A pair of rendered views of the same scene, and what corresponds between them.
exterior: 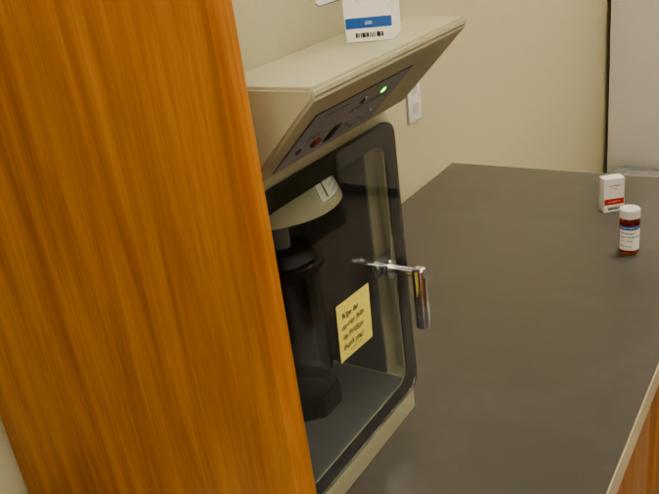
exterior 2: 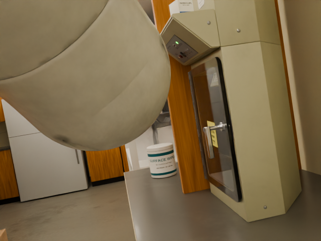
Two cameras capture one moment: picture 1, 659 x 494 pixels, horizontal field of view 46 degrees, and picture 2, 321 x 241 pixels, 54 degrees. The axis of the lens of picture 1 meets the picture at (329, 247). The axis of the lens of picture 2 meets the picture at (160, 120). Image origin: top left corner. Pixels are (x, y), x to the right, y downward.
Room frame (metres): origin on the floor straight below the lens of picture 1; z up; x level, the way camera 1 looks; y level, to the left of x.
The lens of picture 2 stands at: (1.42, -0.80, 1.29)
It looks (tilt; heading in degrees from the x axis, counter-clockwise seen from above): 3 degrees down; 136
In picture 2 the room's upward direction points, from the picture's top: 9 degrees counter-clockwise
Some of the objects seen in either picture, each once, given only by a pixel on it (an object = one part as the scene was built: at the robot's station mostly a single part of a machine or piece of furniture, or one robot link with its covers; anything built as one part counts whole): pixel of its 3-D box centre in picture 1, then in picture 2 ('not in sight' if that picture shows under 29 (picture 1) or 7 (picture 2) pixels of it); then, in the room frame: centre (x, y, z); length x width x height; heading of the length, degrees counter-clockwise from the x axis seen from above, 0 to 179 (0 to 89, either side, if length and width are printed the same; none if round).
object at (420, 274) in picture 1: (410, 294); (214, 140); (0.89, -0.10, 1.17); 0.05 x 0.03 x 0.10; 54
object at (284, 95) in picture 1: (356, 95); (182, 43); (0.79, -0.05, 1.46); 0.32 x 0.11 x 0.10; 145
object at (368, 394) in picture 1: (346, 313); (211, 127); (0.82, -0.01, 1.19); 0.30 x 0.01 x 0.40; 144
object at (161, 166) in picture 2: not in sight; (161, 159); (0.28, 0.25, 1.02); 0.13 x 0.13 x 0.15
